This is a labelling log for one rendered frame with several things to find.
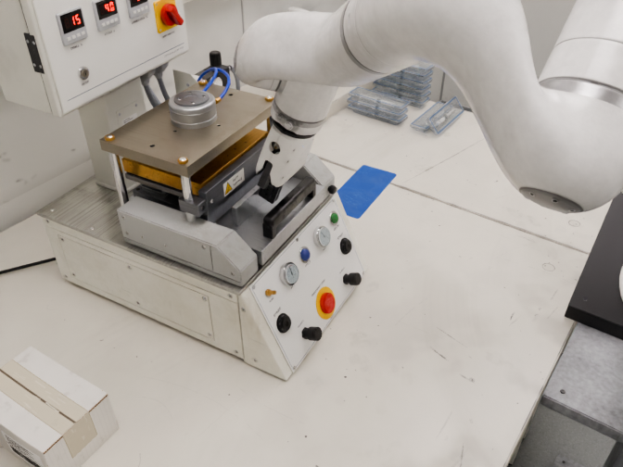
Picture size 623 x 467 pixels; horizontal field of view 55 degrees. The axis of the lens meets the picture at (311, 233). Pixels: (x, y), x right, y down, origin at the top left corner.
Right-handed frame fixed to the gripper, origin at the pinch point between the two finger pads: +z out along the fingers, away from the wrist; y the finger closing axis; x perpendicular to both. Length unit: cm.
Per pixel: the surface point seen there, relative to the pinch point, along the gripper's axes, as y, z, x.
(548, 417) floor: 61, 75, -89
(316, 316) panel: -3.7, 17.1, -18.1
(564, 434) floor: 57, 73, -94
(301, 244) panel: 0.7, 7.9, -8.9
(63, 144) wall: 11, 36, 58
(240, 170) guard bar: -1.9, -1.6, 5.6
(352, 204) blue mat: 37.2, 24.8, -8.1
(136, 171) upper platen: -10.2, 4.1, 20.3
